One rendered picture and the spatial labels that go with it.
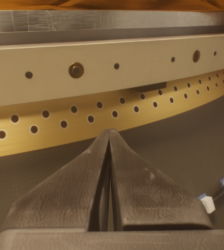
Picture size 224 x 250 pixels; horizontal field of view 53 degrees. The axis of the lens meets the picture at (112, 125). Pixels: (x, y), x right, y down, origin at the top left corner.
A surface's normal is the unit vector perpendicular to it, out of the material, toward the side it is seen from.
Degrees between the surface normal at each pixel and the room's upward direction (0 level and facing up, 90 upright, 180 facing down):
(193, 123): 62
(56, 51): 90
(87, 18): 90
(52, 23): 90
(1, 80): 90
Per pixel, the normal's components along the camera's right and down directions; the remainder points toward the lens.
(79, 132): 0.37, -0.11
